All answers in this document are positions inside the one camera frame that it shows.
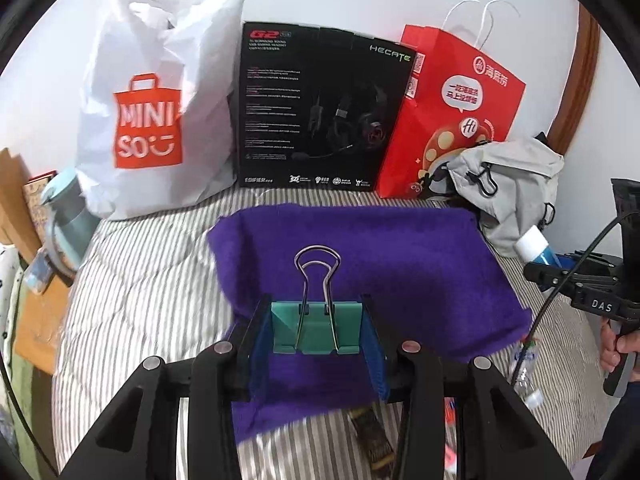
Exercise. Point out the black gold sachet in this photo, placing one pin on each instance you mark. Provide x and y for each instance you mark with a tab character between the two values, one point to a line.
372	438

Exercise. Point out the striped quilt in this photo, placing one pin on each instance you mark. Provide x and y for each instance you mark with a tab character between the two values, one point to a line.
148	287

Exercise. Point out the person's right hand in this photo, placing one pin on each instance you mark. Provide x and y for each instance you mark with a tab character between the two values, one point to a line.
613	347

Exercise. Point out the black headset box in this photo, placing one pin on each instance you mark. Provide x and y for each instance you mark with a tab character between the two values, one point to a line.
317	105

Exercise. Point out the clear plastic bottle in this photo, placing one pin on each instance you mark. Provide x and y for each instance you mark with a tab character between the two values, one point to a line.
523	365

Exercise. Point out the teal binder clip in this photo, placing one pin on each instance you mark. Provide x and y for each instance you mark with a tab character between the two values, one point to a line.
316	328

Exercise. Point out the brown wooden door frame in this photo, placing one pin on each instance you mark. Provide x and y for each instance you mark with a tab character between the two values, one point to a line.
579	82

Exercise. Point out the light blue kettle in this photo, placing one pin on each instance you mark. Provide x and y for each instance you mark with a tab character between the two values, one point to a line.
69	226

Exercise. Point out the grey Nike waist bag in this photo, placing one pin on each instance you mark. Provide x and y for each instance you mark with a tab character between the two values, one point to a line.
513	184

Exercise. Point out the red paper shopping bag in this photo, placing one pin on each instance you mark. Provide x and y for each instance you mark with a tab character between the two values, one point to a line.
457	97

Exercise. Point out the pink highlighter pen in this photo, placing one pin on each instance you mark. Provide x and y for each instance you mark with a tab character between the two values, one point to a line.
450	457

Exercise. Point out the wooden bedside table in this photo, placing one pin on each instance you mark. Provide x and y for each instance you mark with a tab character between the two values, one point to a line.
39	324

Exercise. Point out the wooden headboard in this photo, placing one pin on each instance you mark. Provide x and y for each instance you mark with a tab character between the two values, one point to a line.
16	225

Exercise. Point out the small blue item on table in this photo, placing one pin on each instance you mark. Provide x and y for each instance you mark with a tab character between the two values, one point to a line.
39	273

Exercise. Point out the purple towel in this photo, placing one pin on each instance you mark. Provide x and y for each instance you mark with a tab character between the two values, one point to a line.
429	272

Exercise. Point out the white Miniso plastic bag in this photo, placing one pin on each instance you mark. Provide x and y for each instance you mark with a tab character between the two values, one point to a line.
155	130

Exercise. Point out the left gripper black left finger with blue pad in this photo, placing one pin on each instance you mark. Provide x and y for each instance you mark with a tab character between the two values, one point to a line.
136	435

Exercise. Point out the blue white tube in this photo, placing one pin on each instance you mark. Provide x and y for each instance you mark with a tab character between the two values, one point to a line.
532	246

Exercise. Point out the patterned box on table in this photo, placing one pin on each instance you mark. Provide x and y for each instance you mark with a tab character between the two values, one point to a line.
32	191

